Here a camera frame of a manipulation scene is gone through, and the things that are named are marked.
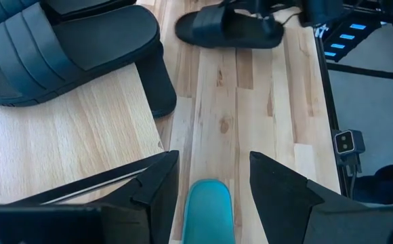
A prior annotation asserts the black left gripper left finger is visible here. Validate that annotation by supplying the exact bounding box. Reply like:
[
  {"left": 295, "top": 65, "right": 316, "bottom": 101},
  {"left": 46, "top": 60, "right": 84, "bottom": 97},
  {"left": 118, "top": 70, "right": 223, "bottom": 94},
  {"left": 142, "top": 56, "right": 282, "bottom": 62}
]
[{"left": 91, "top": 150, "right": 180, "bottom": 244}]

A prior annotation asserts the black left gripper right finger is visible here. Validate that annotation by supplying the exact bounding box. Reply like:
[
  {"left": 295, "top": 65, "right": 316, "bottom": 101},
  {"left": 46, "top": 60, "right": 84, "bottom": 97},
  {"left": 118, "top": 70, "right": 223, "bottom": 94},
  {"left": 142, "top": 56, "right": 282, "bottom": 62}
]
[{"left": 249, "top": 151, "right": 393, "bottom": 244}]

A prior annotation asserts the black rubber slide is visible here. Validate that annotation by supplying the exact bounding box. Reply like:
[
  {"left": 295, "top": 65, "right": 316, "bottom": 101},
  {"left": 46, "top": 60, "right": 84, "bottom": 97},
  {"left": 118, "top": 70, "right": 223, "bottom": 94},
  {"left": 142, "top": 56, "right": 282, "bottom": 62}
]
[
  {"left": 175, "top": 5, "right": 285, "bottom": 50},
  {"left": 134, "top": 42, "right": 178, "bottom": 119},
  {"left": 0, "top": 0, "right": 138, "bottom": 28},
  {"left": 0, "top": 2, "right": 161, "bottom": 108}
]

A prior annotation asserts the green rubber slide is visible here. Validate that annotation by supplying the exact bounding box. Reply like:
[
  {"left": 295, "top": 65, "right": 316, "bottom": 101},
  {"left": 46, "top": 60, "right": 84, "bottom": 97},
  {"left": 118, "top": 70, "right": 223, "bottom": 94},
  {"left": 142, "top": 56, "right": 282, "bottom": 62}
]
[{"left": 182, "top": 178, "right": 236, "bottom": 244}]

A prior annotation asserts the black box with blue lights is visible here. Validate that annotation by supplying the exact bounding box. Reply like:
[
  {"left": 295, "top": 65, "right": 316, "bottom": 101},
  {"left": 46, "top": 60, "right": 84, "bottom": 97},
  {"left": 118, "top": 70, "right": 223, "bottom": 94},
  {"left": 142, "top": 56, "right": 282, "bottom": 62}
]
[{"left": 322, "top": 18, "right": 382, "bottom": 64}]

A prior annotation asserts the small table-level camera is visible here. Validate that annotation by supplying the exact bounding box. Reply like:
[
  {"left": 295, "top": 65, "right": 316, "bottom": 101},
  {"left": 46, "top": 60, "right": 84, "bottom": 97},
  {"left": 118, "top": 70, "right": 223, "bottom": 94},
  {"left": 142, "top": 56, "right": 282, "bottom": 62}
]
[{"left": 333, "top": 129, "right": 367, "bottom": 157}]

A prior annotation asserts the black aluminium table frame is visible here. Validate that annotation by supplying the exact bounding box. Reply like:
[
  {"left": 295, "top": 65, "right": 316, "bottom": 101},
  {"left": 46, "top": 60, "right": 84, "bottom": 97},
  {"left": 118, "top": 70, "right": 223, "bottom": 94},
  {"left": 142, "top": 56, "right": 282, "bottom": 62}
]
[{"left": 313, "top": 0, "right": 393, "bottom": 199}]

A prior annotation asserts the wooden shelf with black frame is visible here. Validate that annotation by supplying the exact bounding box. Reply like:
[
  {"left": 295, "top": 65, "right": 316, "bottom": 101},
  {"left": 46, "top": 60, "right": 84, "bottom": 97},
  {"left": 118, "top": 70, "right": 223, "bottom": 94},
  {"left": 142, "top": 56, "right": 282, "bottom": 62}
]
[{"left": 0, "top": 62, "right": 171, "bottom": 206}]

